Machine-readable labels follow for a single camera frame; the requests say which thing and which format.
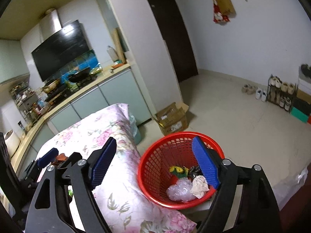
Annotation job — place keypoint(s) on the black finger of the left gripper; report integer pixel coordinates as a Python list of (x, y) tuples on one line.
[(47, 158)]

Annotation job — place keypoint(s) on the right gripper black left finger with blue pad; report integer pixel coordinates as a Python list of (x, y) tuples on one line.
[(49, 210)]

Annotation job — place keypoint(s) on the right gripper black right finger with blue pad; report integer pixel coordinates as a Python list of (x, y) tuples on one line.
[(258, 209)]

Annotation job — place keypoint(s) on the clear plastic bag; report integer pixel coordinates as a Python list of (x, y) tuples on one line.
[(181, 191)]

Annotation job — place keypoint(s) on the green yellow knitted scrubber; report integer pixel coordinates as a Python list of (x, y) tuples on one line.
[(179, 172)]

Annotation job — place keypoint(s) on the reddish brown wrapper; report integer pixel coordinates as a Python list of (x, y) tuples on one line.
[(61, 158)]

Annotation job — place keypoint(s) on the cream mesh cloth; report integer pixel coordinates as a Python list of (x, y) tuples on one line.
[(199, 186)]

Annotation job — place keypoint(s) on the small black plastic bag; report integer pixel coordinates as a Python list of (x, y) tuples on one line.
[(193, 172)]

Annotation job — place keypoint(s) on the white rice cooker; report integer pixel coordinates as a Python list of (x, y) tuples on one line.
[(12, 142)]

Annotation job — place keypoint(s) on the metal spice rack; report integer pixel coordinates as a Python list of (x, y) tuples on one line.
[(25, 98)]

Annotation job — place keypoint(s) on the brass coloured pot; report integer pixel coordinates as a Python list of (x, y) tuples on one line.
[(50, 85)]

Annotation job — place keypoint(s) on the pink floral tablecloth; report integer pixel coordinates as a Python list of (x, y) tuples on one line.
[(122, 203)]

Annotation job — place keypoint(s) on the red plastic mesh basket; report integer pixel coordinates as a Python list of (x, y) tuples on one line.
[(154, 177)]

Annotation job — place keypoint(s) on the black wok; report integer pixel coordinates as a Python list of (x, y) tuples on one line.
[(79, 75)]

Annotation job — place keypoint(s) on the white sneakers pair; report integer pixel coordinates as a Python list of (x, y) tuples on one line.
[(261, 94)]

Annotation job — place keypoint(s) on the black shoe rack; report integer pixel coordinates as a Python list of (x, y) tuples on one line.
[(282, 94)]

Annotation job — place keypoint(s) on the beige slippers pair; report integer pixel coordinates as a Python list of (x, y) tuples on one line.
[(249, 89)]

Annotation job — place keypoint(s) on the black range hood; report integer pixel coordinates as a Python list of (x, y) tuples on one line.
[(59, 49)]

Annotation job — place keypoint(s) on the cardboard box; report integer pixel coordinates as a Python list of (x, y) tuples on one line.
[(172, 119)]

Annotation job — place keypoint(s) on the white plastic jug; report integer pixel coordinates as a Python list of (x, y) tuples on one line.
[(112, 53)]

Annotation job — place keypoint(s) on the wooden cutting board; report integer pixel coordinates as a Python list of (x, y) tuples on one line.
[(118, 47)]

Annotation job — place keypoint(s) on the red hanging decoration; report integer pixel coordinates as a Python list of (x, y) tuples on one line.
[(218, 17)]

